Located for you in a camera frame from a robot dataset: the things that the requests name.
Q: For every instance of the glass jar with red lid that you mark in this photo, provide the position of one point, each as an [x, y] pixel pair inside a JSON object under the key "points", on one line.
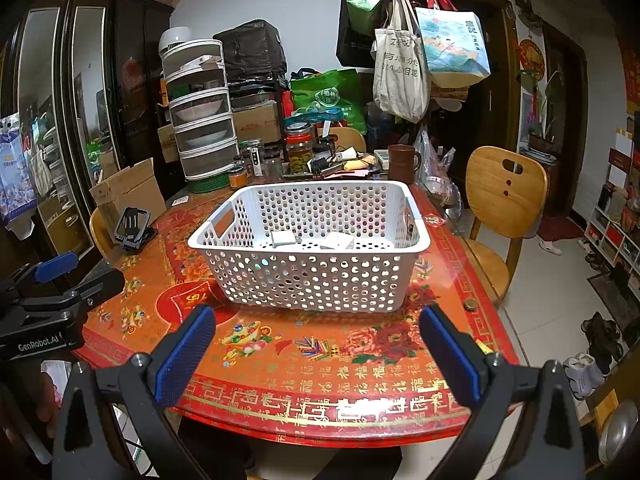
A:
{"points": [[300, 152]]}

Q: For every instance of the dark glass door cabinet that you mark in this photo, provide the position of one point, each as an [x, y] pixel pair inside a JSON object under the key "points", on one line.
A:
{"points": [[140, 85]]}

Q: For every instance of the white round appliance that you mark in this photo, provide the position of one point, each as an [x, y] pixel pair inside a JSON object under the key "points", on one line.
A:
{"points": [[175, 39]]}

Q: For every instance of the illustrated paper tote bag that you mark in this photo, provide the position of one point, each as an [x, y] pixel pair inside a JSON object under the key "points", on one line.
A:
{"points": [[452, 47]]}

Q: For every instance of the wooden chair with holes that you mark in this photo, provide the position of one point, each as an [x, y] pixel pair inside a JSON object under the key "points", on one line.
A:
{"points": [[500, 185]]}

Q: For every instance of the beige canvas tote bag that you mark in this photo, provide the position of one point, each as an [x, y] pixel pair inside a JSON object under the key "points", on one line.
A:
{"points": [[400, 75]]}

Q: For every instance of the red paper envelope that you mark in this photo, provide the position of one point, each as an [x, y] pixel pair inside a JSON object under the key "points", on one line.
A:
{"points": [[435, 219]]}

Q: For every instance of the glass jar with metal lid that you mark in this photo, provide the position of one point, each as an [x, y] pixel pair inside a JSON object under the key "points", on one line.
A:
{"points": [[253, 156]]}

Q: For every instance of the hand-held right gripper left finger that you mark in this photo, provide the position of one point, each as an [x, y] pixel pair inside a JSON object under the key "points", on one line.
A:
{"points": [[185, 355]]}

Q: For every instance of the black paper bag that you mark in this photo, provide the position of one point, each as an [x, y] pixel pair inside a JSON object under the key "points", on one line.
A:
{"points": [[350, 45]]}

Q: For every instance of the red round wall ornament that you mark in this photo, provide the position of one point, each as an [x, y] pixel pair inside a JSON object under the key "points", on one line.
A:
{"points": [[530, 55]]}

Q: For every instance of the white perforated plastic basket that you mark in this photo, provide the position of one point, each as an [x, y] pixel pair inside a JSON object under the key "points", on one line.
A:
{"points": [[310, 280]]}

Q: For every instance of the brown ceramic mug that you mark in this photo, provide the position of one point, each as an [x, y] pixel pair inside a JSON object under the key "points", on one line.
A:
{"points": [[402, 162]]}

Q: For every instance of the closed cardboard box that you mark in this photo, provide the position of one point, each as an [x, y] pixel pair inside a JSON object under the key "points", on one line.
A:
{"points": [[255, 122]]}

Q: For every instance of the green plastic basket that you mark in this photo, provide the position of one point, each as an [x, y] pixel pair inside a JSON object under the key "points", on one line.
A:
{"points": [[207, 186]]}

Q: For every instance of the blue printed plastic bag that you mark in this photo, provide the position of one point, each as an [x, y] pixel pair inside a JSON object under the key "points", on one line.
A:
{"points": [[12, 170]]}

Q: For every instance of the yellow packet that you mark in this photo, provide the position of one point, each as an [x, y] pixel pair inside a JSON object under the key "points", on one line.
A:
{"points": [[357, 164]]}

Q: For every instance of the small orange jar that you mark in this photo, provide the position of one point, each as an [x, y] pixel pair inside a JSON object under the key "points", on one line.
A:
{"points": [[237, 178]]}

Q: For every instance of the black phone stand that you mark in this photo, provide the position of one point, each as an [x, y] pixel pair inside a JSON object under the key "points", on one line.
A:
{"points": [[132, 227]]}

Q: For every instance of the black fabric bag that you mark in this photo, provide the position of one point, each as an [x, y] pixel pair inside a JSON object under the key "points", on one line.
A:
{"points": [[250, 50]]}

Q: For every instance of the clear plastic bag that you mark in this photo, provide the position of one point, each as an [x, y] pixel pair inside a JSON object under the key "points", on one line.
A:
{"points": [[437, 170]]}

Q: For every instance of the white cube shelf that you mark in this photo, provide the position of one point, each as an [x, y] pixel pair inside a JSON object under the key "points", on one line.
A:
{"points": [[610, 230]]}

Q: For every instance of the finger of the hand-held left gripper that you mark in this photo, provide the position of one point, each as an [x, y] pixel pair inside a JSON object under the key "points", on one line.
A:
{"points": [[55, 265], [100, 282]]}

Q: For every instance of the dark shoes pair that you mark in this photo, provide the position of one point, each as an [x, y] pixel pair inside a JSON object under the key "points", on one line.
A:
{"points": [[602, 335]]}

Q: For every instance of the potted green plant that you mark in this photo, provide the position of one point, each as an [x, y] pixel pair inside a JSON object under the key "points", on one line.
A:
{"points": [[545, 115]]}

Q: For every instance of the grey shoes pair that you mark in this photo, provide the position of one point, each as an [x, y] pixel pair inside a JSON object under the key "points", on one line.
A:
{"points": [[582, 375]]}

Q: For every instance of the plain wooden chair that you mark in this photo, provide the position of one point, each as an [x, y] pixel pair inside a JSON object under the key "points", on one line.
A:
{"points": [[350, 137]]}

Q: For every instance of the black binder clip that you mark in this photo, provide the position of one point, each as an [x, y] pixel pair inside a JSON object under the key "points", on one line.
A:
{"points": [[409, 230]]}

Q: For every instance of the white slipper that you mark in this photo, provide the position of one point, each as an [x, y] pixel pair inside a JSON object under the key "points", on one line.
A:
{"points": [[550, 248]]}

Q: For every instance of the round metal lid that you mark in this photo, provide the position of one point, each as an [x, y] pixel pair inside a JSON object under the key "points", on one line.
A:
{"points": [[617, 432]]}

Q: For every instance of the white stacked drawer unit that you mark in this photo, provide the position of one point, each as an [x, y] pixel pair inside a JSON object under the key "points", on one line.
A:
{"points": [[202, 125]]}

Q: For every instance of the open cardboard box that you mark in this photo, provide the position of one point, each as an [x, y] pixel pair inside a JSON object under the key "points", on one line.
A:
{"points": [[125, 195]]}

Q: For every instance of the small round coin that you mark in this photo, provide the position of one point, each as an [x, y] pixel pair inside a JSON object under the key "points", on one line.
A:
{"points": [[470, 304]]}

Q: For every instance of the white small box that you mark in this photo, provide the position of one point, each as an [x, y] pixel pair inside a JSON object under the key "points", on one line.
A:
{"points": [[337, 242], [283, 238]]}

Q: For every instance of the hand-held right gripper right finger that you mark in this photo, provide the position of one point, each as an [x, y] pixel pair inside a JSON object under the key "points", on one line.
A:
{"points": [[450, 355]]}

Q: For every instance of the green shopping bag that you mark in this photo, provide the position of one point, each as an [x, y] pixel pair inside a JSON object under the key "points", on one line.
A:
{"points": [[327, 97]]}

